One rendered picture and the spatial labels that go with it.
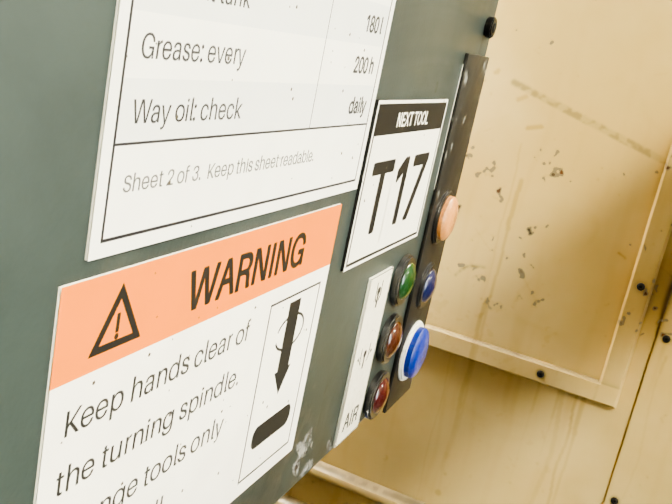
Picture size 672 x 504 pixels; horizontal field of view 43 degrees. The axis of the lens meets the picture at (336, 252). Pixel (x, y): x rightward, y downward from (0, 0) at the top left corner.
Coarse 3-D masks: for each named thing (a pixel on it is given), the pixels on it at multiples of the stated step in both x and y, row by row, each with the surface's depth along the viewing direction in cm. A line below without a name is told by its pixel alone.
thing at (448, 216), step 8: (448, 200) 46; (456, 200) 46; (448, 208) 45; (456, 208) 46; (440, 216) 45; (448, 216) 45; (456, 216) 47; (440, 224) 45; (448, 224) 46; (440, 232) 45; (448, 232) 46
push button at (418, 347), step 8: (424, 328) 48; (416, 336) 47; (424, 336) 48; (416, 344) 47; (424, 344) 48; (408, 352) 47; (416, 352) 47; (424, 352) 48; (408, 360) 47; (416, 360) 47; (408, 368) 47; (416, 368) 48; (408, 376) 48
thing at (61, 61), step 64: (0, 0) 14; (64, 0) 16; (448, 0) 37; (0, 64) 15; (64, 64) 16; (384, 64) 32; (448, 64) 40; (0, 128) 15; (64, 128) 17; (0, 192) 16; (64, 192) 17; (0, 256) 16; (64, 256) 18; (128, 256) 20; (384, 256) 39; (0, 320) 17; (320, 320) 34; (384, 320) 42; (0, 384) 17; (320, 384) 36; (0, 448) 18; (320, 448) 39
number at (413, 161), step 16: (400, 144) 36; (416, 144) 38; (432, 144) 41; (400, 160) 37; (416, 160) 39; (400, 176) 38; (416, 176) 40; (400, 192) 38; (416, 192) 41; (400, 208) 39; (416, 208) 41; (384, 224) 37; (400, 224) 40
